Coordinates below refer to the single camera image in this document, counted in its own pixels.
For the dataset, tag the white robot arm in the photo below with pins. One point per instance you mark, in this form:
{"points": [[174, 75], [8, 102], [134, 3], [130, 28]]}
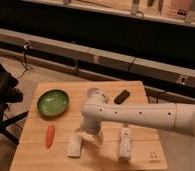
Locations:
{"points": [[177, 117]]}

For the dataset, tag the black rectangular block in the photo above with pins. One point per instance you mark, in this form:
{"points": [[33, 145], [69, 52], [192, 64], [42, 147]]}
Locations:
{"points": [[122, 97]]}

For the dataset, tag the white sponge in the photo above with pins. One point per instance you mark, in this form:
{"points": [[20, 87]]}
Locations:
{"points": [[74, 147]]}

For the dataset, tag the black chair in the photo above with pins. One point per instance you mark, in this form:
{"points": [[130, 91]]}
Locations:
{"points": [[9, 93]]}

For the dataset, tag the green ceramic bowl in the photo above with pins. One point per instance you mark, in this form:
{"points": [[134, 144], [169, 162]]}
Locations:
{"points": [[53, 103]]}

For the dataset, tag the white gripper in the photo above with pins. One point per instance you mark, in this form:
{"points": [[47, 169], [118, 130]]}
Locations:
{"points": [[92, 128]]}

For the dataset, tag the wooden folding table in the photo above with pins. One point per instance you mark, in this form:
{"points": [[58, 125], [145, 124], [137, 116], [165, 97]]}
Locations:
{"points": [[33, 155]]}

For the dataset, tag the orange carrot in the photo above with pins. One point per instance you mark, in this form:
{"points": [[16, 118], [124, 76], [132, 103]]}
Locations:
{"points": [[50, 136]]}

